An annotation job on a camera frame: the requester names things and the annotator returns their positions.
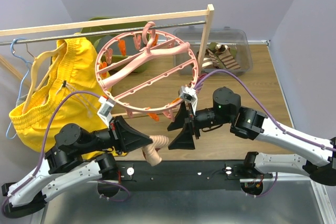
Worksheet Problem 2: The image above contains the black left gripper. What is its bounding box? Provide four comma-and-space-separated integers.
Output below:
79, 115, 154, 155

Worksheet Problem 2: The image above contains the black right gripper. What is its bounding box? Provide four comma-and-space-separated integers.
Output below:
167, 99, 233, 150

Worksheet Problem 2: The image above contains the pink round clip hanger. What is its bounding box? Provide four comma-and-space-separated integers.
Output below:
99, 38, 193, 121

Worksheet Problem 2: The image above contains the brown striped sock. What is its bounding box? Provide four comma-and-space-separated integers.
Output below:
216, 45, 241, 70
202, 49, 221, 69

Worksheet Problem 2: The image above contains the green striped sock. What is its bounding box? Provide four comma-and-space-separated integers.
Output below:
208, 42, 237, 58

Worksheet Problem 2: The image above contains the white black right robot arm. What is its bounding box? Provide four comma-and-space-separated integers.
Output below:
167, 87, 335, 186

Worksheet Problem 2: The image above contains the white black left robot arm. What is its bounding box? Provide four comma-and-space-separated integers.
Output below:
2, 116, 153, 219

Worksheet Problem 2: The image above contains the beige clothes hanger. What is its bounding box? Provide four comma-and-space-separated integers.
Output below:
20, 42, 66, 113

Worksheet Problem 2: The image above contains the yellow garment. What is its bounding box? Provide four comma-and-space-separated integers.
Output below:
8, 33, 118, 159

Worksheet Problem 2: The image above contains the clear plastic bin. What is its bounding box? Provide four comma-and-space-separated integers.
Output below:
173, 27, 253, 77

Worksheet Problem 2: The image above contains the green basket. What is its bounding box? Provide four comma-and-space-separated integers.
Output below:
81, 22, 146, 63

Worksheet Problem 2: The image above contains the wooden clothes rack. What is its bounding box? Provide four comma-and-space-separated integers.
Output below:
0, 4, 216, 120

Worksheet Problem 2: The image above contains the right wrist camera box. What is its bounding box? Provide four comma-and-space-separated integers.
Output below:
178, 86, 198, 114

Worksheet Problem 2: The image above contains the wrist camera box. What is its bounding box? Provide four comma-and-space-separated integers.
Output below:
178, 86, 198, 114
97, 96, 115, 127

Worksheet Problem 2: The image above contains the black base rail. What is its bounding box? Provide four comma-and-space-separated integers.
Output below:
106, 159, 273, 193

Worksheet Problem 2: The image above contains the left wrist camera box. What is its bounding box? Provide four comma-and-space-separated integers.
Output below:
97, 96, 115, 127

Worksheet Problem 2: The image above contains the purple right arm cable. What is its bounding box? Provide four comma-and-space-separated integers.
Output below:
194, 69, 336, 153

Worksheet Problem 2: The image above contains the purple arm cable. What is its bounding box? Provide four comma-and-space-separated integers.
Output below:
0, 90, 106, 216
194, 69, 336, 153

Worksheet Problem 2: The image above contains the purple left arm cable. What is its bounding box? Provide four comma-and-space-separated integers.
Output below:
0, 90, 106, 216

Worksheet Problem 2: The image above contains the blue wire hanger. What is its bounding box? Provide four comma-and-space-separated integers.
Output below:
5, 37, 33, 140

